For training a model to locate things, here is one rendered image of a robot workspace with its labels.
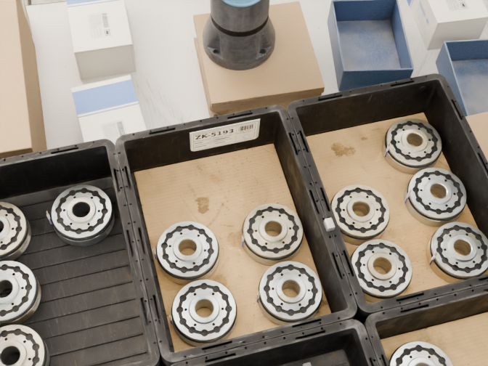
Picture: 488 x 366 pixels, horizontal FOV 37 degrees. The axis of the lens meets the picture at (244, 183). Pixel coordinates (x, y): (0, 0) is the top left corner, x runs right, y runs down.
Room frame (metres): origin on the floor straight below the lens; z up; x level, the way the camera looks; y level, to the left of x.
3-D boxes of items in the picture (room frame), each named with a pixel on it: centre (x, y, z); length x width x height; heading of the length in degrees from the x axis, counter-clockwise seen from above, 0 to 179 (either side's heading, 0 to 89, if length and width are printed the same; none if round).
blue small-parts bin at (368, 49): (1.08, -0.25, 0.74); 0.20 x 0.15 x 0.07; 8
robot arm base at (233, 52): (1.01, 0.04, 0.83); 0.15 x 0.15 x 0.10
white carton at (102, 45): (1.06, 0.34, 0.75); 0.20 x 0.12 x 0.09; 17
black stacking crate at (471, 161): (0.62, -0.27, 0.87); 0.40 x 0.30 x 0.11; 19
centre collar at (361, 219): (0.60, -0.20, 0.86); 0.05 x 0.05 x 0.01
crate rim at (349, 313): (0.52, 0.02, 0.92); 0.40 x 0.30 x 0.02; 19
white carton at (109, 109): (0.78, 0.26, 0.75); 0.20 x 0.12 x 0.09; 22
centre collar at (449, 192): (0.64, -0.34, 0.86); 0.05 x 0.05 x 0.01
